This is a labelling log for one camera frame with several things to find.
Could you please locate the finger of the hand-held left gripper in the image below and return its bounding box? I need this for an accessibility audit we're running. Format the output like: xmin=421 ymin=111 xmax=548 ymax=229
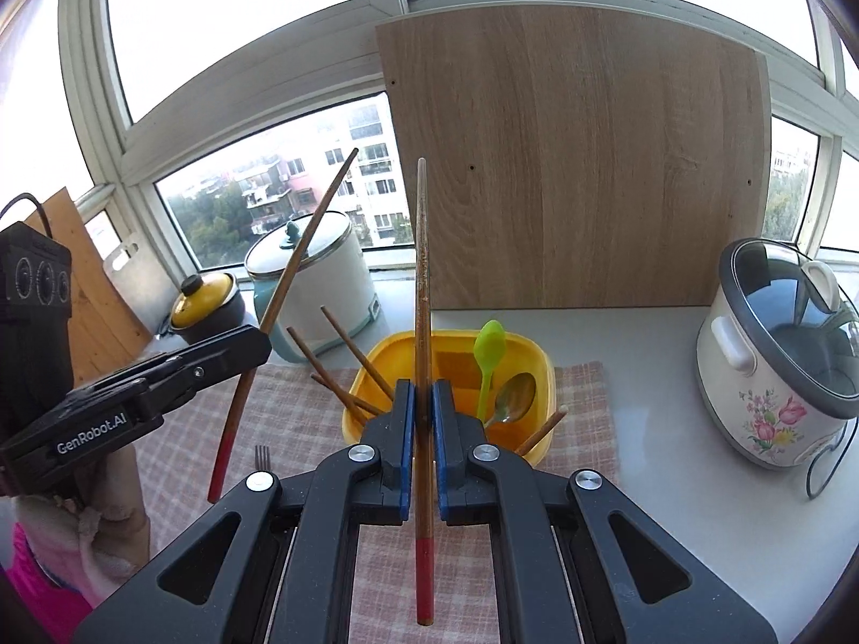
xmin=137 ymin=324 xmax=273 ymax=417

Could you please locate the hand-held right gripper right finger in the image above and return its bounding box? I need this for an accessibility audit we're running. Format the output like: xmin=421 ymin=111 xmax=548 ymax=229
xmin=431 ymin=379 xmax=780 ymax=644

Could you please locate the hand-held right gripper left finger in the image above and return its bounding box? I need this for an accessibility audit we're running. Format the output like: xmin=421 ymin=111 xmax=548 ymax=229
xmin=70 ymin=379 xmax=417 ymax=644

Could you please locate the yellow plastic container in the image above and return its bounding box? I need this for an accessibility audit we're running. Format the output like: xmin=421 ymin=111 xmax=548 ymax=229
xmin=342 ymin=330 xmax=557 ymax=464

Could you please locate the green plastic spoon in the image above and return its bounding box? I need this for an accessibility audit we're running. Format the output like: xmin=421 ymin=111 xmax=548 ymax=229
xmin=473 ymin=320 xmax=509 ymax=423

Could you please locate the person's left forearm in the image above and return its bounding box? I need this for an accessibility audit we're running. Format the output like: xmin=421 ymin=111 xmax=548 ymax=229
xmin=13 ymin=439 xmax=154 ymax=608

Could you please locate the brown wooden cutting board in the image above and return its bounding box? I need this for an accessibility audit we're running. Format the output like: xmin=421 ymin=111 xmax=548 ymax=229
xmin=27 ymin=188 xmax=152 ymax=383

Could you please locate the small yellow-lidded black pot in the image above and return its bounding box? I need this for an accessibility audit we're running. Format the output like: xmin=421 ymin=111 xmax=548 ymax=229
xmin=168 ymin=272 xmax=246 ymax=346

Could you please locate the metal spoon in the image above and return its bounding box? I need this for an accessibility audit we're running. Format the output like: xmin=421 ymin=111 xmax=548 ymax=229
xmin=483 ymin=372 xmax=538 ymax=431

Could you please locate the white cutting board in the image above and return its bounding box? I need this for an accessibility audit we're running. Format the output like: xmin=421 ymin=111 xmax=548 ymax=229
xmin=100 ymin=233 xmax=177 ymax=340

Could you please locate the white teal electric pot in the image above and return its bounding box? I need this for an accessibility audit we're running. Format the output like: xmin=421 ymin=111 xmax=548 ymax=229
xmin=243 ymin=209 xmax=382 ymax=358

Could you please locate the pink plaid cloth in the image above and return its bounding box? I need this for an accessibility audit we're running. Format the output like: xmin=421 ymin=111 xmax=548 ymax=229
xmin=134 ymin=361 xmax=620 ymax=644

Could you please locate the pink clothing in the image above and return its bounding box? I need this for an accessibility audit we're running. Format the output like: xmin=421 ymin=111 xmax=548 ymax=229
xmin=0 ymin=519 xmax=91 ymax=628

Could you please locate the floral white rice cooker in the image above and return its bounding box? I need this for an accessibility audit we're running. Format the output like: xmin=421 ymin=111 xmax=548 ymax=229
xmin=696 ymin=237 xmax=859 ymax=472

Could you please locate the large wooden board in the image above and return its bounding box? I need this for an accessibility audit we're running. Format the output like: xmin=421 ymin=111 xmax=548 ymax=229
xmin=374 ymin=3 xmax=771 ymax=313

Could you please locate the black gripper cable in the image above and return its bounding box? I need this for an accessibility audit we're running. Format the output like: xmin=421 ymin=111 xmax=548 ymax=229
xmin=0 ymin=192 xmax=53 ymax=237

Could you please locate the white window frame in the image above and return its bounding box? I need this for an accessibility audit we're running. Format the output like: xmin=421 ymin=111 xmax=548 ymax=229
xmin=0 ymin=0 xmax=859 ymax=296

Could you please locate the black power cable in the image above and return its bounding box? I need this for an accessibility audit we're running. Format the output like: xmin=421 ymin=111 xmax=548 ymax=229
xmin=805 ymin=416 xmax=859 ymax=501

